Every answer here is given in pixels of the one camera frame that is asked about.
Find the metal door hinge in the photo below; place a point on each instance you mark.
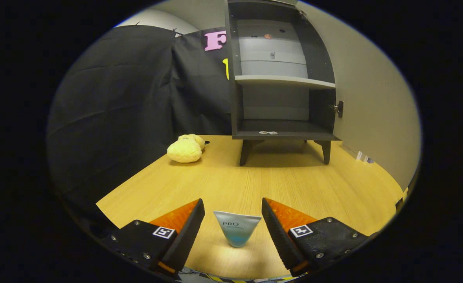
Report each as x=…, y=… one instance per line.
x=339, y=109

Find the grey cabinet shelf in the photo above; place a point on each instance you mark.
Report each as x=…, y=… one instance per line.
x=282, y=79

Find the yellow plush toy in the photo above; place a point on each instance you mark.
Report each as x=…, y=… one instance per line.
x=184, y=151

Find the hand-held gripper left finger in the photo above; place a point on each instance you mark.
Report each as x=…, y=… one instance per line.
x=188, y=236

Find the black backdrop cloth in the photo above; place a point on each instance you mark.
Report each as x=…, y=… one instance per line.
x=117, y=118

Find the beige cabinet door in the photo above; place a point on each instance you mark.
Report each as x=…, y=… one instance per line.
x=373, y=98

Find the white and blue tube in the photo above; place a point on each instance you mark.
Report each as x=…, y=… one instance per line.
x=237, y=230

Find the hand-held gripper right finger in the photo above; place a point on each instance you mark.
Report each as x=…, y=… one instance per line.
x=278, y=239

